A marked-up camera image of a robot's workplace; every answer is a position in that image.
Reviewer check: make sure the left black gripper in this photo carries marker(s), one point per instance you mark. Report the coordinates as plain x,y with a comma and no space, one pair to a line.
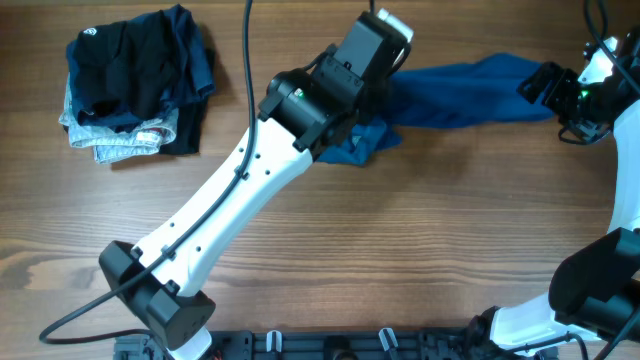
381,78

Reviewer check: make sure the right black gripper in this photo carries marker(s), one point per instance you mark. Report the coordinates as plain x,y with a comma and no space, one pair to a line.
563,79

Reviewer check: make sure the blue polo shirt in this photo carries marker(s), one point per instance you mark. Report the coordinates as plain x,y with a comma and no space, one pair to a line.
445,97

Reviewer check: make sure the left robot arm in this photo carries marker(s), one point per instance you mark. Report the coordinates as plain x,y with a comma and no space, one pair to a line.
305,111

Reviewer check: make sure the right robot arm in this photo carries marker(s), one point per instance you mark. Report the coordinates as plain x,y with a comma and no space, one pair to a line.
594,294

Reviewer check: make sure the navy folded shirt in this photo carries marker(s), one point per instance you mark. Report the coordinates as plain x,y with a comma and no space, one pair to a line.
186,36

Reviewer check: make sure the black folded garment at bottom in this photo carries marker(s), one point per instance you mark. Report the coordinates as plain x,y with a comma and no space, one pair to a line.
187,130

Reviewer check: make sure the black folded shirt with logo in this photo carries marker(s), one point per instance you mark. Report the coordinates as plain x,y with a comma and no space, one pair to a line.
126,66

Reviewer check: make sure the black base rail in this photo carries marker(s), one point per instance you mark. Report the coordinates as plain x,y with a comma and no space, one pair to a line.
427,344

